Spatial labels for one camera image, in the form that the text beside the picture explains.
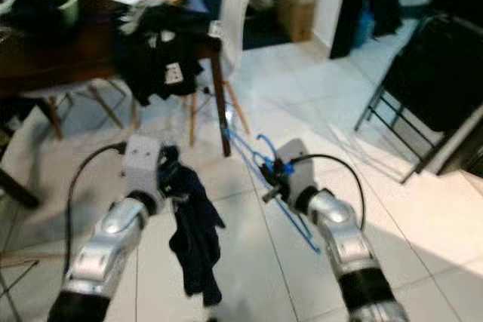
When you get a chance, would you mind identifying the light green plastic basket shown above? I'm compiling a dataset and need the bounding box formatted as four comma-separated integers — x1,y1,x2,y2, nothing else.
0,0,82,36

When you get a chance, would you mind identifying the black fabric folding frame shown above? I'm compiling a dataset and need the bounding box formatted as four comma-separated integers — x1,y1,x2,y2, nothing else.
353,13,483,184

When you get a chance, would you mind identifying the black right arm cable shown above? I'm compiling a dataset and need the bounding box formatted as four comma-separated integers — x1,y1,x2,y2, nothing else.
302,155,367,232

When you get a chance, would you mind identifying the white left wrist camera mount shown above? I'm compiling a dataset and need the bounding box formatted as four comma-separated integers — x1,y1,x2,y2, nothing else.
125,135,168,202

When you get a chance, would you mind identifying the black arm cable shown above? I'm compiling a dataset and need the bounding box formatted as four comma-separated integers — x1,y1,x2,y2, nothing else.
302,155,367,232
66,141,128,293

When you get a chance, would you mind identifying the black bag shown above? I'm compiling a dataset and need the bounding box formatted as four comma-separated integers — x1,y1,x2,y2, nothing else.
370,0,402,36

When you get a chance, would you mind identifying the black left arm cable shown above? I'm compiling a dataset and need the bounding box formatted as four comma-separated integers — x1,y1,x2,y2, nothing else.
66,141,128,293

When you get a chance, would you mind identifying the blue plastic hanger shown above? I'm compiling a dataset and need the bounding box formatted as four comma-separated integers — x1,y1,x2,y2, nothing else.
226,127,321,255

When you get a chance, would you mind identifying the dark wooden dining table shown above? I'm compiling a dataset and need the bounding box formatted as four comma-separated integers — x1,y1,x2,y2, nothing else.
0,0,233,158

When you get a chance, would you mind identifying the brown cardboard box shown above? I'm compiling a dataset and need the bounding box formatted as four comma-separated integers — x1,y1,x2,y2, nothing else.
277,0,319,42

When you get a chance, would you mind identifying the navy blue knit shirt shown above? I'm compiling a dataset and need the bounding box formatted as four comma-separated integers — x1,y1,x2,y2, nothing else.
158,149,226,308

